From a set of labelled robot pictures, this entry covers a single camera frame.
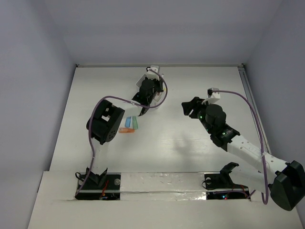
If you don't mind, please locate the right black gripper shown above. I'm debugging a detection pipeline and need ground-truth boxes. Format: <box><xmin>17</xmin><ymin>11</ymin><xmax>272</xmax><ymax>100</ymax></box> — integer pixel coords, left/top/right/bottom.
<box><xmin>182</xmin><ymin>96</ymin><xmax>214</xmax><ymax>134</ymax></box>

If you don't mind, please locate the peach white marker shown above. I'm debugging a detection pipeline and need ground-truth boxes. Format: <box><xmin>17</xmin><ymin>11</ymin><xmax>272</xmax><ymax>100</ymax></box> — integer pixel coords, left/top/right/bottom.
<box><xmin>154</xmin><ymin>92</ymin><xmax>162</xmax><ymax>101</ymax></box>

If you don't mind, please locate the green capsule eraser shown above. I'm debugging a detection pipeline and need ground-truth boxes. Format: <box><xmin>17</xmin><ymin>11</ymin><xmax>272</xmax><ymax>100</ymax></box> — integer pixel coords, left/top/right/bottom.
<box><xmin>132</xmin><ymin>116</ymin><xmax>138</xmax><ymax>130</ymax></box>

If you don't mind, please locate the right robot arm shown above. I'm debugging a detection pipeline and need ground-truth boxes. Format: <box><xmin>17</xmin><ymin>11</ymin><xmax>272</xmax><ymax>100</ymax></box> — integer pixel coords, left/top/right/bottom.
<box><xmin>182</xmin><ymin>97</ymin><xmax>305</xmax><ymax>211</ymax></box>

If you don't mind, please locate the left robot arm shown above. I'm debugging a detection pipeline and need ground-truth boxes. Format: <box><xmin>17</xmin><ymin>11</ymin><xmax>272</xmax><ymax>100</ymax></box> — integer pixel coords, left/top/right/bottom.
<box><xmin>82</xmin><ymin>74</ymin><xmax>168</xmax><ymax>188</ymax></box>

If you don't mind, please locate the white three-compartment organizer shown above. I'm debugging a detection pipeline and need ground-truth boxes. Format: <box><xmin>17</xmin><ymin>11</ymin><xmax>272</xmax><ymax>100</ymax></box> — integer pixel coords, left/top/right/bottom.
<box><xmin>132</xmin><ymin>74</ymin><xmax>165</xmax><ymax>107</ymax></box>

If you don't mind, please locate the blue capsule eraser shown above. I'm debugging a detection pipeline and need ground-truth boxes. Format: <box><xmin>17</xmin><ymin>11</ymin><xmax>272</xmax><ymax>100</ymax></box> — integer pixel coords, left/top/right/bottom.
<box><xmin>125</xmin><ymin>116</ymin><xmax>132</xmax><ymax>128</ymax></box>

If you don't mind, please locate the orange capsule eraser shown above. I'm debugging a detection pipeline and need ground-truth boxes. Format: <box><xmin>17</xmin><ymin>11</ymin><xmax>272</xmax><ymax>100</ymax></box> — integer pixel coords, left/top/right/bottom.
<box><xmin>119</xmin><ymin>128</ymin><xmax>135</xmax><ymax>133</ymax></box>

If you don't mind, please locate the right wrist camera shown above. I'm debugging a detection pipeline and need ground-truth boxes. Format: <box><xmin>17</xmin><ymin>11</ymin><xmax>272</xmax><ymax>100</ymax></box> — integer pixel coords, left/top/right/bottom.
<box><xmin>202</xmin><ymin>88</ymin><xmax>221</xmax><ymax>105</ymax></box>

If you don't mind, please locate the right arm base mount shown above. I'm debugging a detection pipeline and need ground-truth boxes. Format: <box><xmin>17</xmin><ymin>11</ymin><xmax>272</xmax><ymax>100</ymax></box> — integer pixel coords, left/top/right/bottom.
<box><xmin>202</xmin><ymin>162</ymin><xmax>250</xmax><ymax>200</ymax></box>

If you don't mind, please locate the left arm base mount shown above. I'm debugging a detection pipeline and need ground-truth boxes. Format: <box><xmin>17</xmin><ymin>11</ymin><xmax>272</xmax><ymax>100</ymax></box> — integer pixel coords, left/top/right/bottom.
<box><xmin>75</xmin><ymin>169</ymin><xmax>121</xmax><ymax>200</ymax></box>

